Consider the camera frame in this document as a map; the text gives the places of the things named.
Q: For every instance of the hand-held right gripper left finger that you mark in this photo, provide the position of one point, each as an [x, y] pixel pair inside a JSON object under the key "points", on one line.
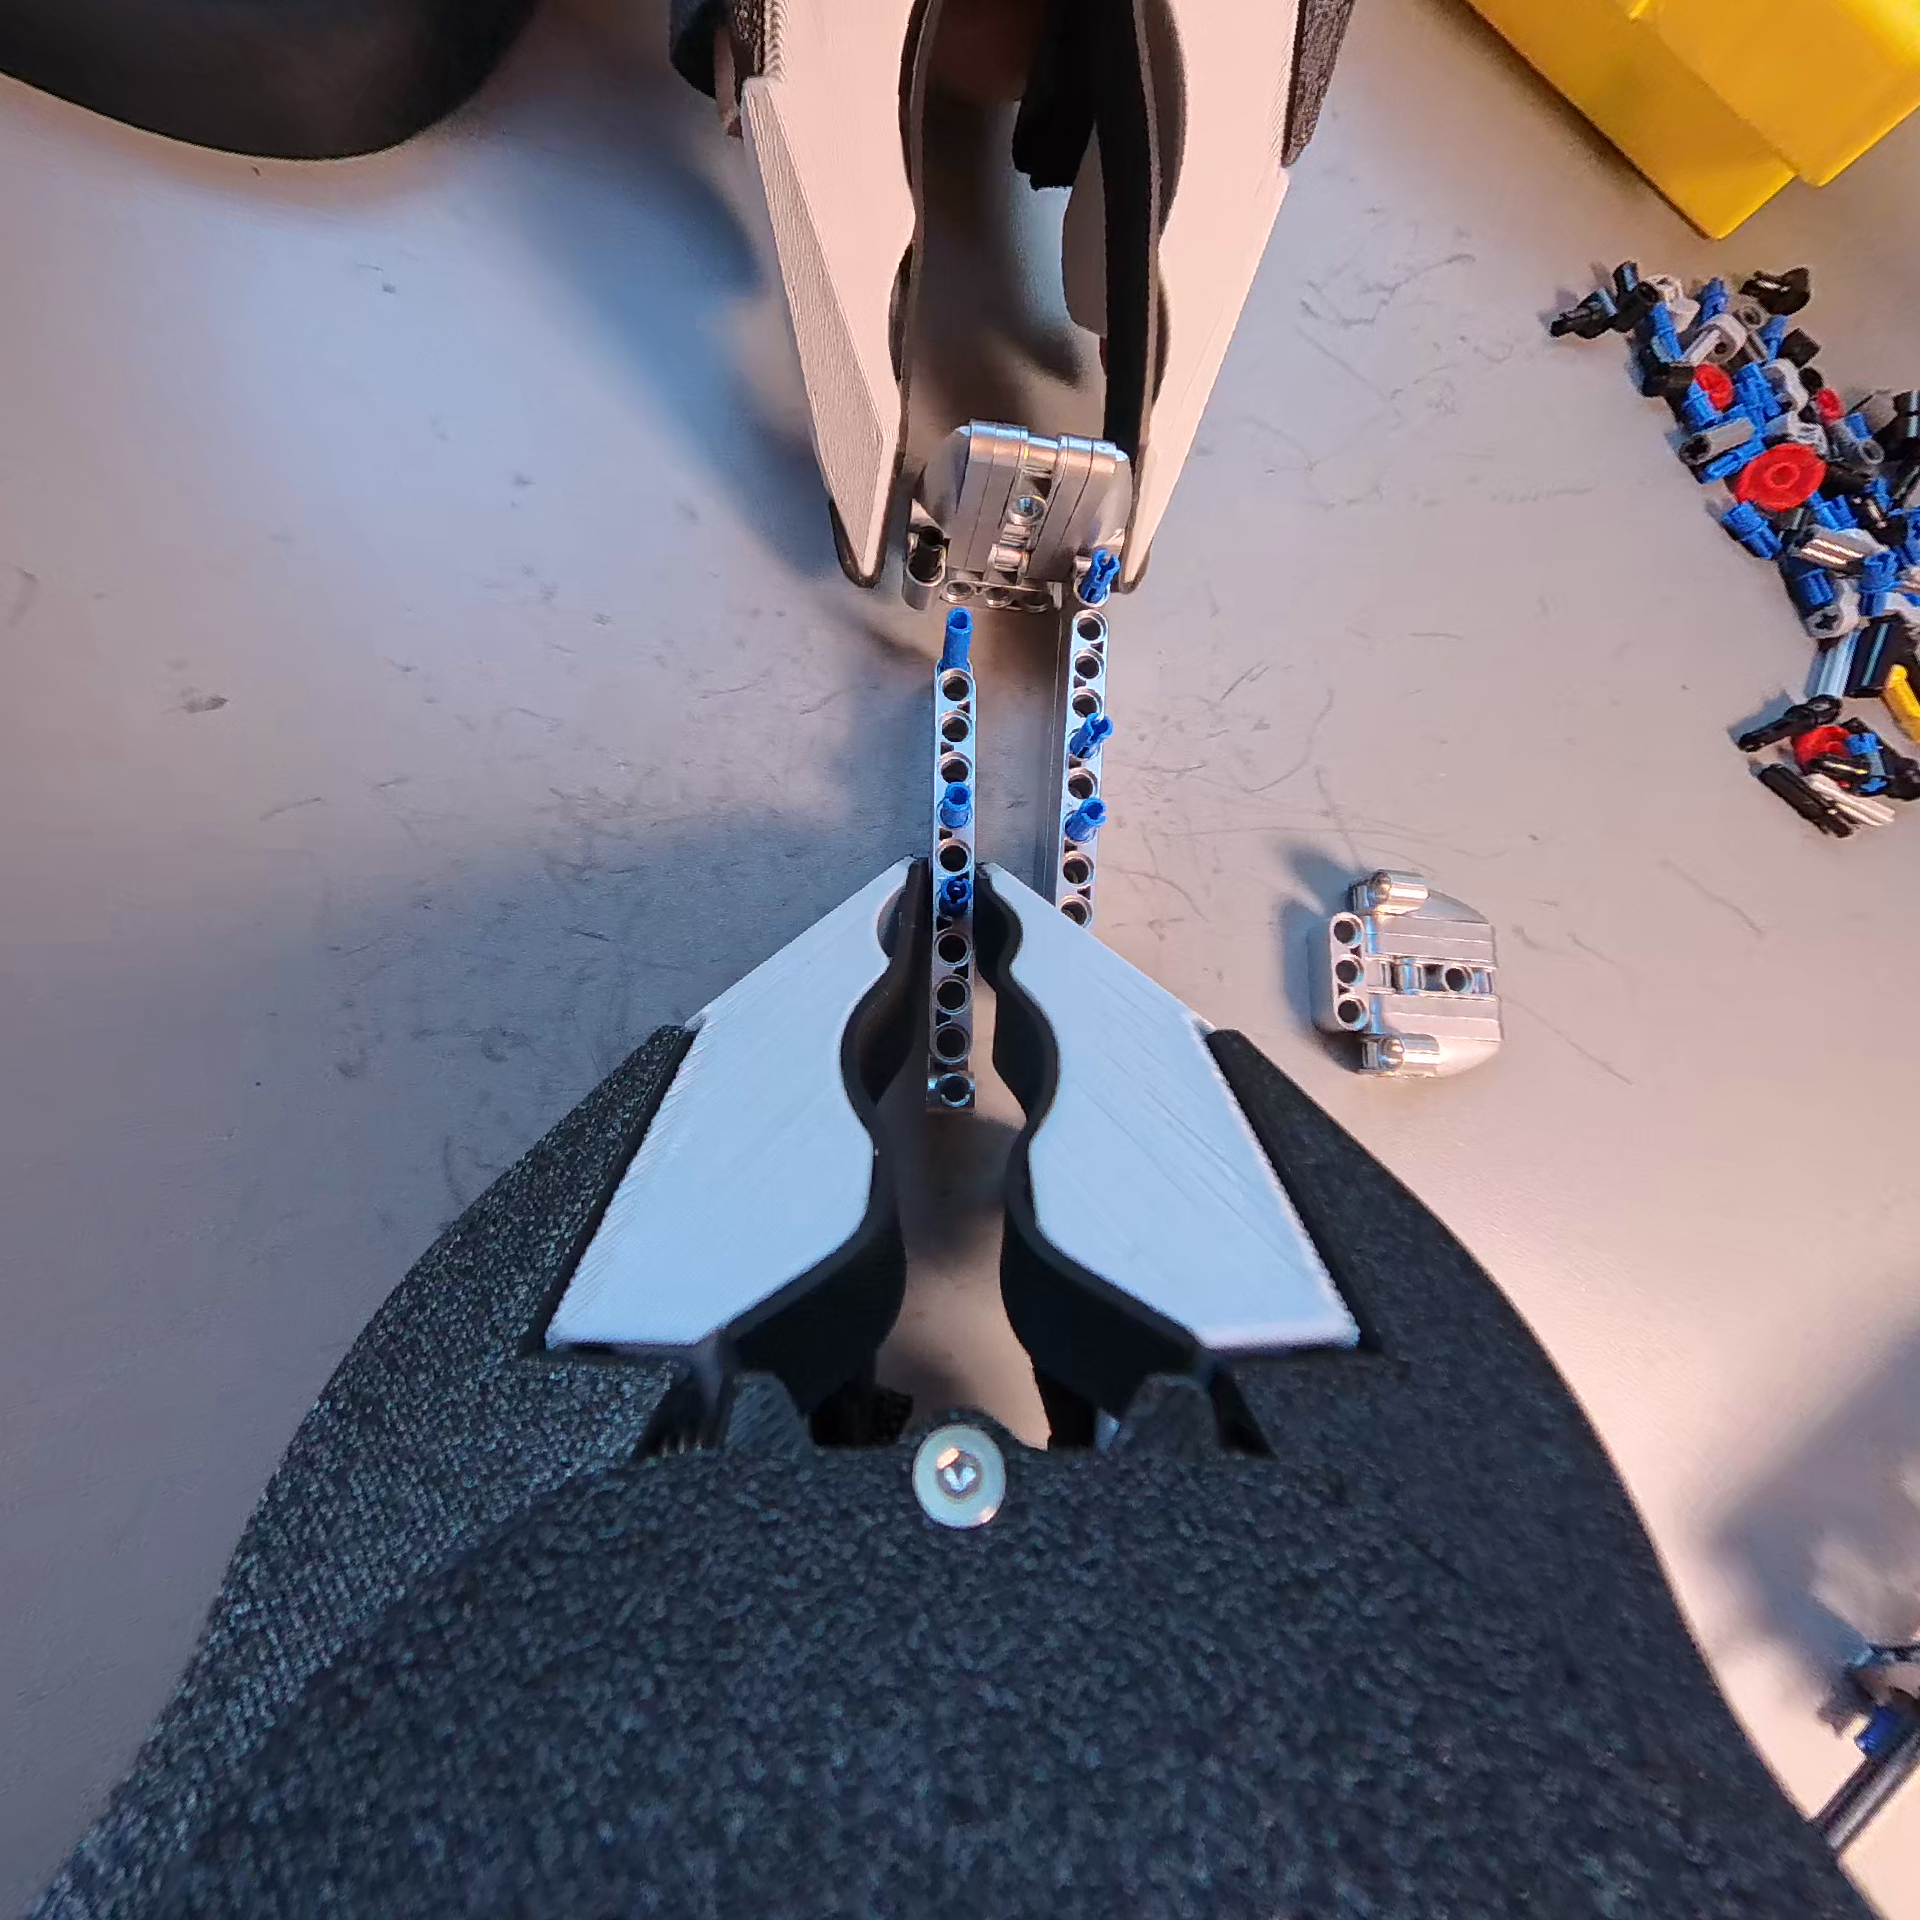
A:
{"points": [[733, 1171]]}

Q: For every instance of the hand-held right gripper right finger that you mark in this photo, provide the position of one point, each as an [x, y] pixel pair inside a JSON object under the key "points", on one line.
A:
{"points": [[1154, 1184]]}

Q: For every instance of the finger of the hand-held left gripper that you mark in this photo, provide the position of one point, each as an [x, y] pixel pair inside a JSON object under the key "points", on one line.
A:
{"points": [[1222, 182], [832, 224]]}

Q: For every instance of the small grey connector pin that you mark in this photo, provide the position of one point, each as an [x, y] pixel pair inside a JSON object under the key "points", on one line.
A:
{"points": [[949, 1091]]}

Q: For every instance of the long grey beam panel assembly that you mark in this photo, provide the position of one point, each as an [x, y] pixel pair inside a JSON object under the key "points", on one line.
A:
{"points": [[1019, 480]]}

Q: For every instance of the silver curved toy panel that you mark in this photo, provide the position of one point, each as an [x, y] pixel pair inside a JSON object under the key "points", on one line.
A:
{"points": [[1425, 975]]}

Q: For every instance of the grey holed beam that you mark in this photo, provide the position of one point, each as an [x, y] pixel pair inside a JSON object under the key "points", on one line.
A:
{"points": [[955, 638]]}

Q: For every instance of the grey desk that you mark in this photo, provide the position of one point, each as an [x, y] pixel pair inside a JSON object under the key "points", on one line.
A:
{"points": [[374, 600]]}

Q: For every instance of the yellow printed toy box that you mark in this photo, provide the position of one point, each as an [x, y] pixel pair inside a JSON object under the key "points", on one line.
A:
{"points": [[1694, 107]]}

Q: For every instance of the pile of colourful toy pieces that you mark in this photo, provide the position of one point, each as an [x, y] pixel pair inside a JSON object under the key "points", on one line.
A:
{"points": [[1769, 480]]}

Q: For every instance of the black ribbed cloth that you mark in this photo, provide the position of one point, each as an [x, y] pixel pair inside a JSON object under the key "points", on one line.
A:
{"points": [[225, 77]]}

